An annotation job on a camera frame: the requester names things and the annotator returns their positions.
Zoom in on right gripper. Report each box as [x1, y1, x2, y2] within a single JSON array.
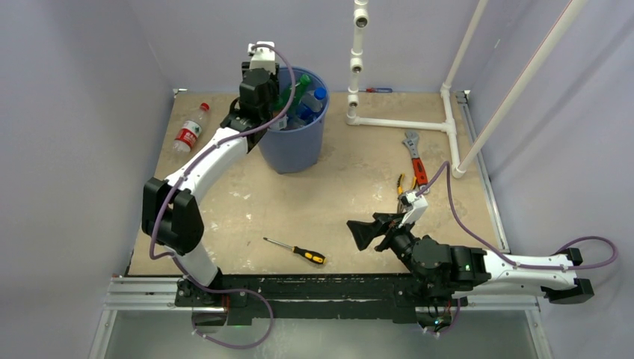
[[346, 211, 425, 284]]

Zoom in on small Pepsi bottle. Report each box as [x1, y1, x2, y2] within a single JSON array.
[[296, 87, 327, 123]]

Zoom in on green plastic bottle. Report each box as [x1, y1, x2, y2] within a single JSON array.
[[273, 74, 312, 112]]

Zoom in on red label clear bottle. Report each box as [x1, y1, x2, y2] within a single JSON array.
[[172, 102, 210, 153]]

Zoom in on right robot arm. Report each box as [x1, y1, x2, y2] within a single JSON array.
[[346, 213, 594, 304]]

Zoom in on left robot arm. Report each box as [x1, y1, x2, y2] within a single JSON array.
[[141, 63, 280, 306]]

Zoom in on blue plastic bin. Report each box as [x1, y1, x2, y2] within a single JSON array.
[[259, 67, 330, 174]]

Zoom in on black yellow screwdriver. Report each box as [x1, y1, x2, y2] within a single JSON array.
[[262, 237, 326, 265]]

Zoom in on red blue screwdriver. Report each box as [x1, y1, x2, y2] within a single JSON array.
[[362, 88, 393, 93]]

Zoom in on yellow handled pliers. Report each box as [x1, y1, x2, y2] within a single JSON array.
[[395, 173, 418, 212]]

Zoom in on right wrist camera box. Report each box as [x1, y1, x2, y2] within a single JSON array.
[[397, 190, 428, 227]]

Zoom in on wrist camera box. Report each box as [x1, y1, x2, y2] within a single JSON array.
[[247, 41, 277, 74], [397, 190, 428, 227]]

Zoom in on red handled adjustable wrench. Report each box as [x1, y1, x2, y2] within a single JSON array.
[[402, 130, 428, 188]]

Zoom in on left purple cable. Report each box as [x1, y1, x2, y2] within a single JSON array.
[[148, 43, 298, 293]]

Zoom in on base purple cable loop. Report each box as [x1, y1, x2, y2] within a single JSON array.
[[191, 288, 275, 350]]

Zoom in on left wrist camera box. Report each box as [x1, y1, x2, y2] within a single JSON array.
[[247, 41, 277, 74]]

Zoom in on white PVC pipe frame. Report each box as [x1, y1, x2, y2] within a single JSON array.
[[345, 0, 587, 179]]

